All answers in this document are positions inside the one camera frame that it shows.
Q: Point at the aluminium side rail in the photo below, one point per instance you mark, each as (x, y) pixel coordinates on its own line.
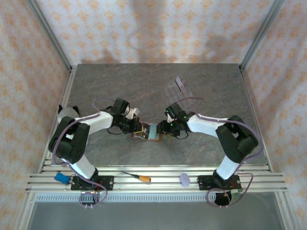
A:
(68, 83)
(254, 107)

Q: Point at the dark printed credit card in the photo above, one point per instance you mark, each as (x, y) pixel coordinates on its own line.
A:
(139, 135)

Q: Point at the aluminium rail frame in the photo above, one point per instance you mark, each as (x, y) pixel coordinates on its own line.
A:
(163, 185)

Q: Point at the clear acrylic card stand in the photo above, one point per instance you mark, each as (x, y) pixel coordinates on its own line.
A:
(177, 92)

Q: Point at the brown leather card holder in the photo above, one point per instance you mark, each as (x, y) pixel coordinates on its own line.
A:
(156, 140)

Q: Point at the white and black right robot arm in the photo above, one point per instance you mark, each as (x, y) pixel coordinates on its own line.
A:
(204, 125)

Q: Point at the lavender oval disc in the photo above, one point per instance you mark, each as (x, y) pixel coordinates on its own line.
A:
(184, 179)

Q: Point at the aluminium corner post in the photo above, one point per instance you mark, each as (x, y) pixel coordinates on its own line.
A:
(261, 31)
(48, 31)

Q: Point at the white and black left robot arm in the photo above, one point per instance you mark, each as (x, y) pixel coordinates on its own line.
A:
(98, 123)

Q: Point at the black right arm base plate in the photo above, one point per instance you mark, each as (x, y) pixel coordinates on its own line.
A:
(204, 182)

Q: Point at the blue cylinder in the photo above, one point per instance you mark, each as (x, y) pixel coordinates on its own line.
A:
(61, 177)

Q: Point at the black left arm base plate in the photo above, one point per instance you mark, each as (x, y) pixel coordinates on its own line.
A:
(106, 182)

